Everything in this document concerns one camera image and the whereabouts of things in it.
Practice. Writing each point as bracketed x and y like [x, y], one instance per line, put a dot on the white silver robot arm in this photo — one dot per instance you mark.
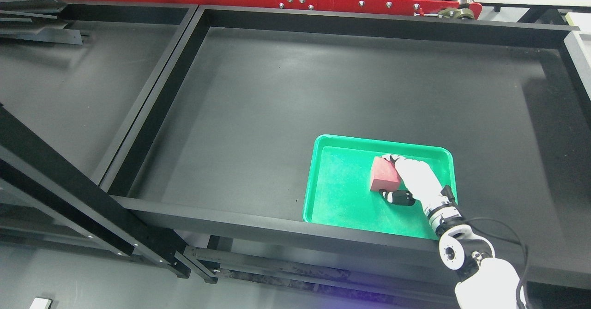
[485, 281]

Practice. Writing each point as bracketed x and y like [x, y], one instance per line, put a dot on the black metal shelf right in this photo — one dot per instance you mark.
[223, 146]

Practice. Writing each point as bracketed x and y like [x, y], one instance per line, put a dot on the green plastic tray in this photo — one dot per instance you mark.
[339, 186]

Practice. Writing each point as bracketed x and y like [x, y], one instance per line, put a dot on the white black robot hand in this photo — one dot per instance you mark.
[421, 184]

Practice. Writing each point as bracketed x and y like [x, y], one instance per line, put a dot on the white standing desk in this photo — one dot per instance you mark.
[41, 303]

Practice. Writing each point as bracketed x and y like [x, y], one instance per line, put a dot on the pink foam block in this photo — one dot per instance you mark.
[383, 176]

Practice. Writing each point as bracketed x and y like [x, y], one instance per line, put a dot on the black metal shelf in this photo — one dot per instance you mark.
[223, 146]
[72, 108]

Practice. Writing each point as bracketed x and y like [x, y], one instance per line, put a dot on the black metal shelf left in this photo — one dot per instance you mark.
[72, 108]

